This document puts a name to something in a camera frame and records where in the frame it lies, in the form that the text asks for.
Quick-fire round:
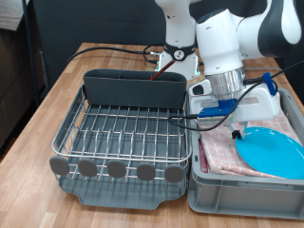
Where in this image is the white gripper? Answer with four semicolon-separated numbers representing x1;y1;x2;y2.
188;83;281;141

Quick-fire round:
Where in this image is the blue plastic plate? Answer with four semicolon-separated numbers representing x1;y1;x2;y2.
235;126;304;181

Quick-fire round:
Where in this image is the pink checkered dish cloth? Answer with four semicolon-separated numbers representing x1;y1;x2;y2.
197;94;304;181

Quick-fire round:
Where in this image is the grey dish drying rack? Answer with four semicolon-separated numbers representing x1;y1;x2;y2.
51;84;191;211

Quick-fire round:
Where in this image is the grey plastic crate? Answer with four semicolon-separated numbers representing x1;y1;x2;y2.
187;83;304;220

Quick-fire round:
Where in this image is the dark grey cutlery holder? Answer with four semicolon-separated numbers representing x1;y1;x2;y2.
83;68;188;110

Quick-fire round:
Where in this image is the dark partition screen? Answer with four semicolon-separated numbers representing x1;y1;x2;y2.
31;0;304;105

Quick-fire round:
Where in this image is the black metal pole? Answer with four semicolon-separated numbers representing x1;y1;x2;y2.
21;0;42;107

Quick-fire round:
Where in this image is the dark cabinet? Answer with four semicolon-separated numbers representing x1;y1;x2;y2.
0;0;36;150

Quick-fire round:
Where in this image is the wrist camera on blue mount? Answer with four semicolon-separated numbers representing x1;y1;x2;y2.
197;98;238;125

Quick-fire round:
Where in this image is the blue cable clip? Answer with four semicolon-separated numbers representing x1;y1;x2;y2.
261;71;277;97

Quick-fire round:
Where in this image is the thin black camera cable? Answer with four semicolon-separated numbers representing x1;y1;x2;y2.
167;60;304;132

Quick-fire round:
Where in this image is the metal wire dish rack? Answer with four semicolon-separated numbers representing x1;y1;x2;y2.
48;85;193;188

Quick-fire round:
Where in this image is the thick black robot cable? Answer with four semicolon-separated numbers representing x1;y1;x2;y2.
65;43;165;69

